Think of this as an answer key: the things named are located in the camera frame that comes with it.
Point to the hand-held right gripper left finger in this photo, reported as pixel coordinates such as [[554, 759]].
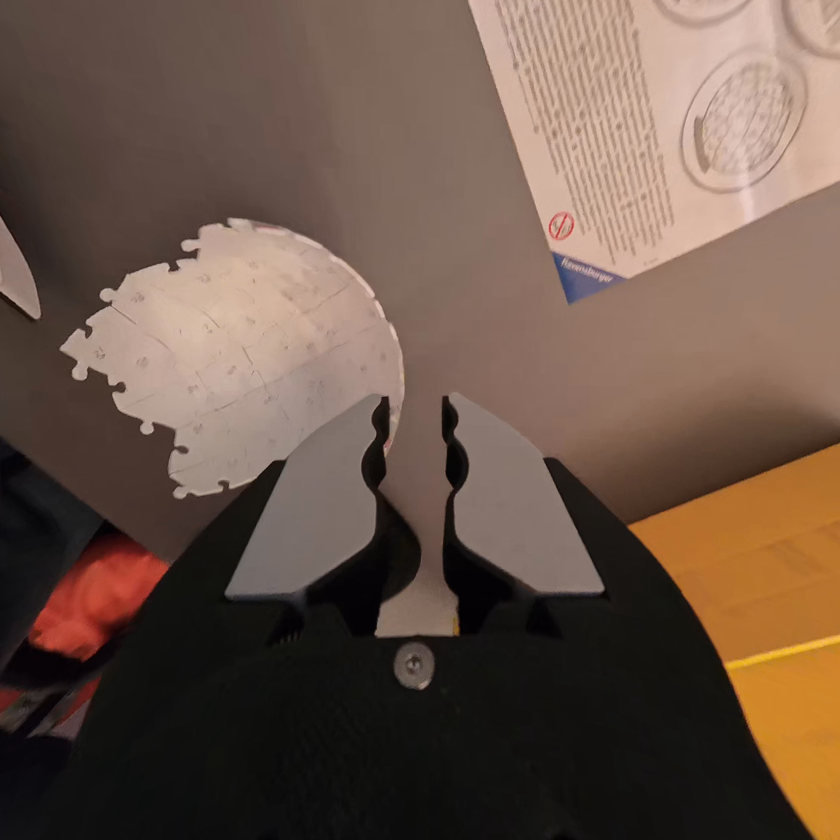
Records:
[[315, 518]]

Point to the partly built puzzle ball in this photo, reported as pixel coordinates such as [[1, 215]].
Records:
[[249, 354]]

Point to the white instruction leaflet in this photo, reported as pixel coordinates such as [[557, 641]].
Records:
[[590, 131]]

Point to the person's dark clothing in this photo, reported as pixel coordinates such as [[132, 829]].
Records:
[[39, 525]]

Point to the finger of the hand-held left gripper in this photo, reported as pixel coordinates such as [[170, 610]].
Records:
[[16, 275]]

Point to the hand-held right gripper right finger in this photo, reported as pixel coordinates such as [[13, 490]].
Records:
[[512, 518]]

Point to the yellow plastic bin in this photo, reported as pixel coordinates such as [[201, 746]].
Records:
[[754, 558]]

